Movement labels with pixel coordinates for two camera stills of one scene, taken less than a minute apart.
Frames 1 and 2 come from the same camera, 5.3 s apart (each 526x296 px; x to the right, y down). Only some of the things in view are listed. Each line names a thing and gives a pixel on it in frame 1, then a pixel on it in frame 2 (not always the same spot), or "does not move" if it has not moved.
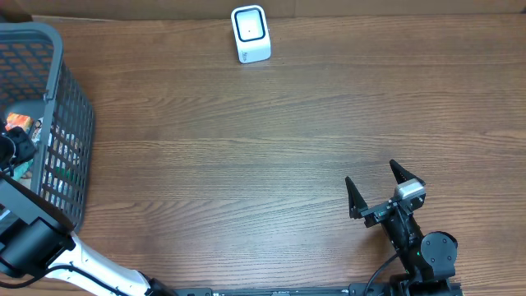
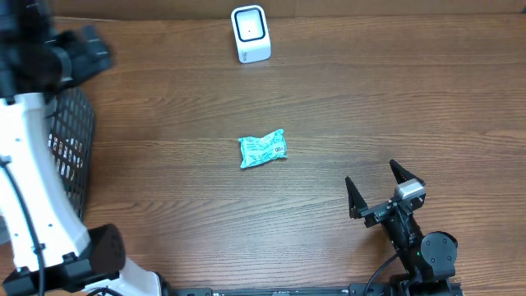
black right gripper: x=359 y=208 does not move
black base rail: x=353 y=289 does not move
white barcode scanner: x=251 y=33 does not move
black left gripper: x=19 y=145 to x=91 y=59
